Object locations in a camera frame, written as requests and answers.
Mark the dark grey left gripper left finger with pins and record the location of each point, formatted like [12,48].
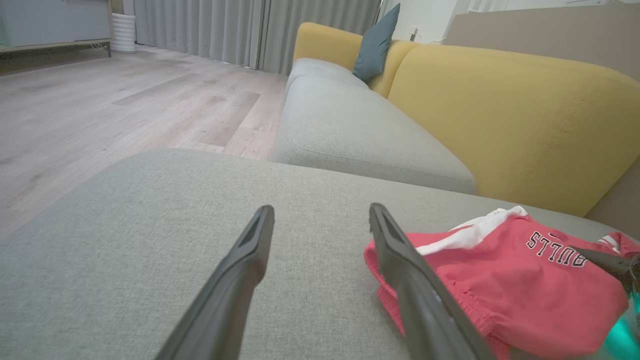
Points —
[227,300]

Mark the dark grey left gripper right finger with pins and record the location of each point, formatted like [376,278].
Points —
[425,305]

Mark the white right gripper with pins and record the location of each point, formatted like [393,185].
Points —
[632,340]

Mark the red Bulls 23 jersey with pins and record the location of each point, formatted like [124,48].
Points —
[525,280]

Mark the large grey sofa chaise seat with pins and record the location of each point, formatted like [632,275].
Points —
[150,240]

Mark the wide yellow sofa backrest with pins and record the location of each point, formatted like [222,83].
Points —
[525,125]

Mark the grey sofa seat cushion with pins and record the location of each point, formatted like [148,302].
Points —
[360,135]
[315,67]

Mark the teal throw pillow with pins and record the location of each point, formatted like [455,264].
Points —
[375,50]

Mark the grey pleated curtain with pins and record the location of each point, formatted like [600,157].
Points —
[225,30]

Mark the narrow yellow sofa backrest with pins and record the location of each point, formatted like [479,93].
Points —
[325,42]

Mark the white ribbed plant pot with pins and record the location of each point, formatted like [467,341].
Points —
[123,32]

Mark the pale low tv cabinet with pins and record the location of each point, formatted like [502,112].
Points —
[50,22]

